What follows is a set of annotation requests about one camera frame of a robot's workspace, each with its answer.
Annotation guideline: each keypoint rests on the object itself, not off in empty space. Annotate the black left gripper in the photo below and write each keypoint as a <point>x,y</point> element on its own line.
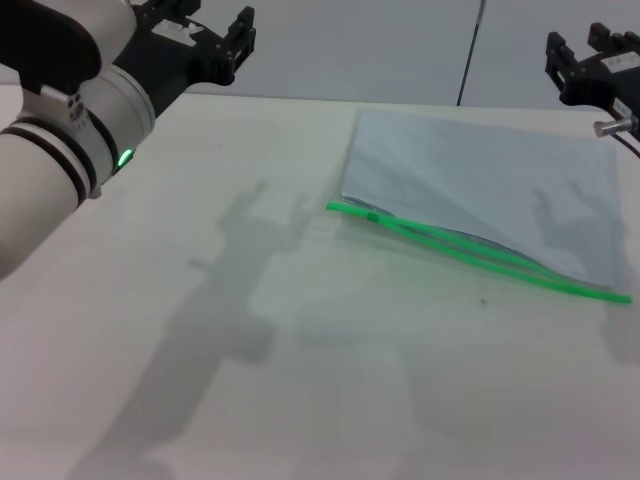
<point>165,65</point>

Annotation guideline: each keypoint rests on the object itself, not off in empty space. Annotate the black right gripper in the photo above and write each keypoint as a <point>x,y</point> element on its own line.
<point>610,82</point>

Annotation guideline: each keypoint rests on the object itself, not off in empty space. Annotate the clear green-zip document bag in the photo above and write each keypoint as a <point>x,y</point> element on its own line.
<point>475,190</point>

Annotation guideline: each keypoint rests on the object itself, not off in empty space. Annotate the green zipper slider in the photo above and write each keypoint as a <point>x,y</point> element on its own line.
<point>373,217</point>

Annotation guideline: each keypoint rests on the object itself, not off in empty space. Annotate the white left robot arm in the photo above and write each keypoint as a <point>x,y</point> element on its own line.
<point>45,170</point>

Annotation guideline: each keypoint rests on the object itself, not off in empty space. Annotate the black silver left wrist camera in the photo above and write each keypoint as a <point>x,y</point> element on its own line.
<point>55,45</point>

